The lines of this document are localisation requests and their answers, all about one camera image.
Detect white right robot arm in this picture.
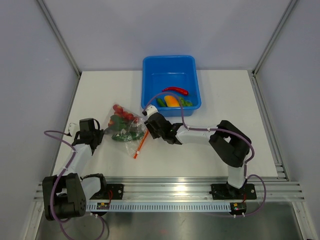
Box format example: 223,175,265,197
143,112,254,198

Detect clear zip top bag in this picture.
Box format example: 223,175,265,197
104,103,149,159

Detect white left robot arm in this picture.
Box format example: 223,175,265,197
42,118,108,223

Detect white slotted cable duct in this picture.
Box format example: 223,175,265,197
86,201,231,213

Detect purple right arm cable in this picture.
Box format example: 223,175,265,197
142,91,267,217

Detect red yellow fake grapes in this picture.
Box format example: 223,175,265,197
110,104,140,124

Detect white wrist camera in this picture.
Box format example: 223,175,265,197
67,122,79,137
142,104,158,118

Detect yellow fake bell pepper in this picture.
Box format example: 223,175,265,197
164,95,180,108

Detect right aluminium frame post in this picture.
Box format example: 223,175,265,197
252,0,300,77

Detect small green fake cucumber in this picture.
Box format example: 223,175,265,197
156,98,167,107

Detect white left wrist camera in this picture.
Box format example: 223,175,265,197
67,122,79,137

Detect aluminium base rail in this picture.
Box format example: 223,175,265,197
34,176,306,203

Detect red fake chili pepper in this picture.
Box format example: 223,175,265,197
162,86,189,96

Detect blue plastic bin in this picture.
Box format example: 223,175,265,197
141,55,202,117

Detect green fake grape bunch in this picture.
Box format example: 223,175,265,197
178,96,193,107

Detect aluminium frame post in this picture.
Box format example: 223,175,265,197
252,0,300,77
35,0,82,79

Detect left aluminium frame post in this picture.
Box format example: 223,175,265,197
35,0,82,79

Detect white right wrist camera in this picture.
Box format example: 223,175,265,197
142,104,158,118

